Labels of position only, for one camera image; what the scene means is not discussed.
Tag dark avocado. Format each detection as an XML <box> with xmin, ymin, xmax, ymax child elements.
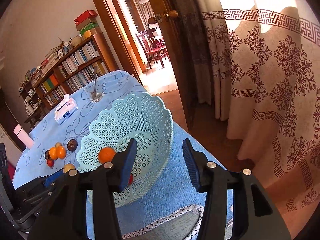
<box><xmin>45</xmin><ymin>150</ymin><xmax>51</xmax><ymax>160</ymax></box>

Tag small wooden side shelf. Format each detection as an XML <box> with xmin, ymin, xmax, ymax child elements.
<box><xmin>19</xmin><ymin>80</ymin><xmax>46</xmax><ymax>129</ymax></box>

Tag light blue plastic basket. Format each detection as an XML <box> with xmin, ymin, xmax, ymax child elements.
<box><xmin>76</xmin><ymin>92</ymin><xmax>173</xmax><ymax>207</ymax></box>

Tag brown wooden door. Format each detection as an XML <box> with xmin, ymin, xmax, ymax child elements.
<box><xmin>139</xmin><ymin>0</ymin><xmax>216</xmax><ymax>132</ymax></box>

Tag small red tomato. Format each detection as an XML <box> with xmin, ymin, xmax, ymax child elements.
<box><xmin>47</xmin><ymin>159</ymin><xmax>54</xmax><ymax>167</ymax></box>

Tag red tomato front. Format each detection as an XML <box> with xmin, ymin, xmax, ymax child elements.
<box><xmin>128</xmin><ymin>174</ymin><xmax>133</xmax><ymax>186</ymax></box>

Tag orange persimmon left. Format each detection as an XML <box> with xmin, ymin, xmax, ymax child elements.
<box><xmin>49</xmin><ymin>147</ymin><xmax>58</xmax><ymax>160</ymax></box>

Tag stacked boxes on shelf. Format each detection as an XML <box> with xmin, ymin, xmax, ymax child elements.
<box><xmin>74</xmin><ymin>10</ymin><xmax>102</xmax><ymax>39</ymax></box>

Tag wooden bookshelf with books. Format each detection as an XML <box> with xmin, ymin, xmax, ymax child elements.
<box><xmin>34</xmin><ymin>33</ymin><xmax>119</xmax><ymax>110</ymax></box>

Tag dark brown passion fruit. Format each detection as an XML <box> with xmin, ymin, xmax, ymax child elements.
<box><xmin>67</xmin><ymin>139</ymin><xmax>78</xmax><ymax>152</ymax></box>

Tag patterned beige curtain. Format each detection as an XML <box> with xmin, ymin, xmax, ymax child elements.
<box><xmin>196</xmin><ymin>0</ymin><xmax>319</xmax><ymax>236</ymax></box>

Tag white tissue pack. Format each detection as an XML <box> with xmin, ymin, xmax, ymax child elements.
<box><xmin>54</xmin><ymin>94</ymin><xmax>78</xmax><ymax>125</ymax></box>

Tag blue patterned tablecloth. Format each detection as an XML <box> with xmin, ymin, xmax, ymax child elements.
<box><xmin>13</xmin><ymin>70</ymin><xmax>217</xmax><ymax>234</ymax></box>

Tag orange persimmon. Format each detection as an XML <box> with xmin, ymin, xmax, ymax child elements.
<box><xmin>56</xmin><ymin>146</ymin><xmax>66</xmax><ymax>159</ymax></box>
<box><xmin>49</xmin><ymin>147</ymin><xmax>58</xmax><ymax>160</ymax></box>

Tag tan round fruit front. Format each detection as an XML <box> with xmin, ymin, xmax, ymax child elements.
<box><xmin>63</xmin><ymin>164</ymin><xmax>75</xmax><ymax>173</ymax></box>

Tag red wooden chair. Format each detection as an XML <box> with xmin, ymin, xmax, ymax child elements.
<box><xmin>136</xmin><ymin>31</ymin><xmax>170</xmax><ymax>69</ymax></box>

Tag clear drinking glass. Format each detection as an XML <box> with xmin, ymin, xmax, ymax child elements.
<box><xmin>84</xmin><ymin>81</ymin><xmax>104</xmax><ymax>102</ymax></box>

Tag metal spoon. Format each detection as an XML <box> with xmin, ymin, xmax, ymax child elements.
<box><xmin>91</xmin><ymin>66</ymin><xmax>98</xmax><ymax>99</ymax></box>

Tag tan round fruit back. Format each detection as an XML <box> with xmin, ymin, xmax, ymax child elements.
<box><xmin>55</xmin><ymin>142</ymin><xmax>62</xmax><ymax>148</ymax></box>

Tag orange persimmon right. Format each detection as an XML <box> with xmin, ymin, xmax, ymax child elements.
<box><xmin>56</xmin><ymin>146</ymin><xmax>66</xmax><ymax>159</ymax></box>

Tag tan round fruit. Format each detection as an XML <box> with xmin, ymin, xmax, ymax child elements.
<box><xmin>55</xmin><ymin>142</ymin><xmax>62</xmax><ymax>148</ymax></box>
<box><xmin>63</xmin><ymin>164</ymin><xmax>75</xmax><ymax>173</ymax></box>

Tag large orange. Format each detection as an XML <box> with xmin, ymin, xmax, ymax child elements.
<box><xmin>98</xmin><ymin>147</ymin><xmax>116</xmax><ymax>164</ymax></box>

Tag pink thermos bottle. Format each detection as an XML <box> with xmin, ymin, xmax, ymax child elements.
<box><xmin>14</xmin><ymin>124</ymin><xmax>34</xmax><ymax>149</ymax></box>

